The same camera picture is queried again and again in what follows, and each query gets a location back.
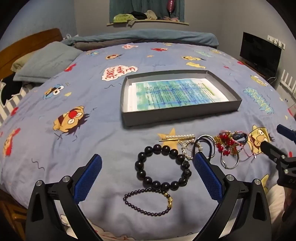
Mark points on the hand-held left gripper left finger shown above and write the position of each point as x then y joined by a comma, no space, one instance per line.
89,178

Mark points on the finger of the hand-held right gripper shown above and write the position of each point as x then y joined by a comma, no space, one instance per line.
286,132
272,150

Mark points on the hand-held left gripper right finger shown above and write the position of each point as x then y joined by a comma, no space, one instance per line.
207,178

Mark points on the red bead gold tassel jewelry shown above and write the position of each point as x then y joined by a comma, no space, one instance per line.
220,147

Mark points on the gold pearl hair clip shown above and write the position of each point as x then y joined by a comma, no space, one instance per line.
182,136

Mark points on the grey shallow cardboard box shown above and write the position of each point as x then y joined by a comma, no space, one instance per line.
161,117

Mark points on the blue cartoon printed blanket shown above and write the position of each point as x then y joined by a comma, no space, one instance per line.
92,139

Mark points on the white slatted rack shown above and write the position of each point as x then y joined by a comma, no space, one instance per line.
289,81

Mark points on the black flat screen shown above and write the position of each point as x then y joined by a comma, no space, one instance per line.
260,53

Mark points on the blue-green printed paper sheet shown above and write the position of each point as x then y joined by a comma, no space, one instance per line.
173,95

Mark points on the striped pillow with black print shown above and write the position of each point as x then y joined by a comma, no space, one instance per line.
11,92

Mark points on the grey-blue pillow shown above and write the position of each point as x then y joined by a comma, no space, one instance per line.
46,62

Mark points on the grey folded blanket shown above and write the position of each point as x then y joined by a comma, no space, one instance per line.
97,45

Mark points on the olive pillow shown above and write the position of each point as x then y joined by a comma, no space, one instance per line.
19,63

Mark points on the wooden bed headboard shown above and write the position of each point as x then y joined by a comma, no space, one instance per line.
27,42

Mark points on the teal folded blanket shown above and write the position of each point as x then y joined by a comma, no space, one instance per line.
150,34

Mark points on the pink small cloth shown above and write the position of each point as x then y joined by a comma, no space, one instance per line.
171,19

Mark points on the green cloth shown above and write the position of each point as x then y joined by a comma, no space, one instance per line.
123,18

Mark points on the window sill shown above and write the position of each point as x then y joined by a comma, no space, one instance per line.
150,22

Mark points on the black cloth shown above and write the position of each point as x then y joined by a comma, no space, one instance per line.
138,15

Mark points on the beige cloth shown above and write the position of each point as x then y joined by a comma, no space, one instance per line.
151,14

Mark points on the teal curtain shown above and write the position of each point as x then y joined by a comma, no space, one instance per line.
120,7

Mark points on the wooden bed side rail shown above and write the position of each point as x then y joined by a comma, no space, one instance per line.
11,213

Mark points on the white wall hook rack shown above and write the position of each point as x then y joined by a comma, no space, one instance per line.
276,41

